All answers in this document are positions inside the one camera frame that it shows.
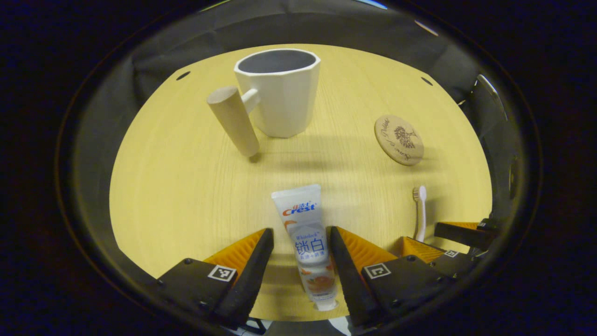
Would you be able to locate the white cup with wooden handle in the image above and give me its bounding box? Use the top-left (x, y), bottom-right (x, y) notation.
top-left (207, 49), bottom-right (321, 158)

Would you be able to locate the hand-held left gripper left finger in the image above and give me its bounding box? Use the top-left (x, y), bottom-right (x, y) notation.
top-left (156, 228), bottom-right (275, 329)

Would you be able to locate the white toothpaste tube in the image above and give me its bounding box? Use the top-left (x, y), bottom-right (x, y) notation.
top-left (271, 184), bottom-right (338, 312)

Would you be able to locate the white toothbrush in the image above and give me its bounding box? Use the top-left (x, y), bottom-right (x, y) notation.
top-left (413, 186), bottom-right (427, 242)

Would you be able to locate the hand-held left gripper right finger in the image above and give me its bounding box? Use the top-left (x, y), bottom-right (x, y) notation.
top-left (329, 226), bottom-right (448, 327)

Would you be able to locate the round wooden coaster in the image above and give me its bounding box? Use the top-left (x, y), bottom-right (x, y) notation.
top-left (375, 115), bottom-right (424, 166)

